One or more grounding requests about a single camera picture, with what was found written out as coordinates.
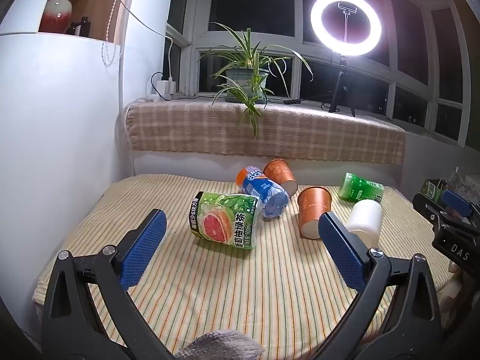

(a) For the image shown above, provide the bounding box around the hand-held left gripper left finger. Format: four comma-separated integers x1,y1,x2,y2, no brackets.
40,208,178,360

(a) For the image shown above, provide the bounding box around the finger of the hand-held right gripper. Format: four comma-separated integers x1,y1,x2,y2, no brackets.
412,192,447,230
440,189,480,227

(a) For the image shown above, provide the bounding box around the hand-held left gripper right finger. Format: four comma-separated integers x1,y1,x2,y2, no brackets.
318,211,446,360

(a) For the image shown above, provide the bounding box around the orange paper cup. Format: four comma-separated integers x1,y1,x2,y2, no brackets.
297,185,333,240
263,158,299,194

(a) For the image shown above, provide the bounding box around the white cup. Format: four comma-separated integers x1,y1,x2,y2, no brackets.
346,199,384,244

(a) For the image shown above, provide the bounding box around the person's right hand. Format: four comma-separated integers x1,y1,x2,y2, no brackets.
438,262,469,331

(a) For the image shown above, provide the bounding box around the green box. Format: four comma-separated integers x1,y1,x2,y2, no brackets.
422,179,448,200

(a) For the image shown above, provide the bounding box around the patterned tissue box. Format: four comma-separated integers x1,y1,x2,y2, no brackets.
448,168,480,197

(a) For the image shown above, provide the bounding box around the green drink bottle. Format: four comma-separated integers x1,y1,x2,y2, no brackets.
338,172,385,204

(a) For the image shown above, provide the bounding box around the green grapefruit tea bottle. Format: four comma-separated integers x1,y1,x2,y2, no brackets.
188,191,263,251

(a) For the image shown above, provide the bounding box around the striped bed sheet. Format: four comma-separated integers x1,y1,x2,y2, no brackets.
32,173,457,360

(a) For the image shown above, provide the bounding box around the blue bottle with orange cap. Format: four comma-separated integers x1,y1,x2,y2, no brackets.
235,165,290,220

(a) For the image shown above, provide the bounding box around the checked blanket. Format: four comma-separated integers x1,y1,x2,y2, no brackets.
125,100,407,166

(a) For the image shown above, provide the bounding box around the grey knit cloth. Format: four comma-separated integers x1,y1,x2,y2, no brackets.
173,329,265,360

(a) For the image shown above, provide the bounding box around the black tripod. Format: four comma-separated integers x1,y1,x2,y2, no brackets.
322,55,357,118

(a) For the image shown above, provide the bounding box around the white charger plug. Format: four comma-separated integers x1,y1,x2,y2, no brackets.
156,78,177,96

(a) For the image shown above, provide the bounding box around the potted spider plant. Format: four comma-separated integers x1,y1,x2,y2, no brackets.
197,22,314,139

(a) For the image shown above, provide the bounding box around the small black bottle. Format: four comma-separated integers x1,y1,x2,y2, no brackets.
68,16,92,38

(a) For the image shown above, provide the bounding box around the red and white vase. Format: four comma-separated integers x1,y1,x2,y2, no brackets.
38,0,85,34

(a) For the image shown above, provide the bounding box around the ring light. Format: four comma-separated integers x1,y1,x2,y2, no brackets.
310,0,383,57

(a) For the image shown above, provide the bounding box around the white cable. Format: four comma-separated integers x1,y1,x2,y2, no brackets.
104,0,174,80

